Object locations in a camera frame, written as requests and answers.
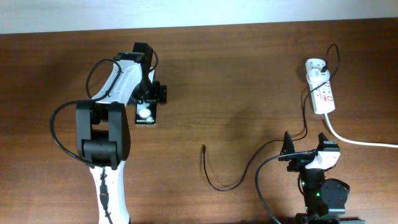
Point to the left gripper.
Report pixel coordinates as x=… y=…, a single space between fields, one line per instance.
x=158 y=94

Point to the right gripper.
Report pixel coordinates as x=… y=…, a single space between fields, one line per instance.
x=299 y=160

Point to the black Samsung smartphone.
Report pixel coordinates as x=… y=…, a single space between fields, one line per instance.
x=145 y=114

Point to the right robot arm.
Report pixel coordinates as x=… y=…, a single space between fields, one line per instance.
x=324 y=198

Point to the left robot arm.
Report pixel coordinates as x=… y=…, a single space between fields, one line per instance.
x=103 y=135

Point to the white USB charger plug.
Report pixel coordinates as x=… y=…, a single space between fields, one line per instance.
x=317 y=76

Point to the white power strip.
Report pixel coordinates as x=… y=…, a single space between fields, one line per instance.
x=321 y=93

